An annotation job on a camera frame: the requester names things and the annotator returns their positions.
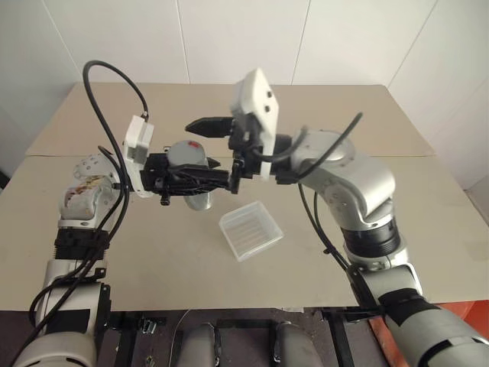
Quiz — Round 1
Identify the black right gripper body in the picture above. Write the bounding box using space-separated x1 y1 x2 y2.
227 112 268 180

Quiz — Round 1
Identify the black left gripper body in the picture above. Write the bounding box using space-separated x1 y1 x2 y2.
139 151 181 208

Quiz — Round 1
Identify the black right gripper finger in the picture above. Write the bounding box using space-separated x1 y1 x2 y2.
227 158 248 195
185 115 234 140

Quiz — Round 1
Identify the grey jar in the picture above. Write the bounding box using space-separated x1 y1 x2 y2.
166 140 215 211

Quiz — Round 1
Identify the grey jar lid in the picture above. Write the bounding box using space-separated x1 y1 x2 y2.
167 140 209 168

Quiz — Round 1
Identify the clear plastic box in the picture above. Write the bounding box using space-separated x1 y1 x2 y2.
219 201 286 264

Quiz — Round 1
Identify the grey rounded shape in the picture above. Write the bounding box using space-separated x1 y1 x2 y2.
273 320 325 367
179 322 223 367

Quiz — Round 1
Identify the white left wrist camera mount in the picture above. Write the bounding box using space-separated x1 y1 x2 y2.
121 114 156 199

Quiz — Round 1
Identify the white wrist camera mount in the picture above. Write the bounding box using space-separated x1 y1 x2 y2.
121 114 156 199
228 67 280 180

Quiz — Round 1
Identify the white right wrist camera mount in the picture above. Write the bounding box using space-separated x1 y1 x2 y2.
228 67 280 180

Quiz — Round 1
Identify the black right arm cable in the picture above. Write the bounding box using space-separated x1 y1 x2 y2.
250 112 383 314

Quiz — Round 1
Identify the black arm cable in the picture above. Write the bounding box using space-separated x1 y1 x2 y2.
29 60 151 339
250 112 383 314

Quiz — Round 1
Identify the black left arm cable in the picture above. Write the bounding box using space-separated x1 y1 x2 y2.
29 60 151 339

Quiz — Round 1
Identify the black metal table frame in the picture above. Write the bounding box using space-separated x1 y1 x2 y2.
108 305 385 367

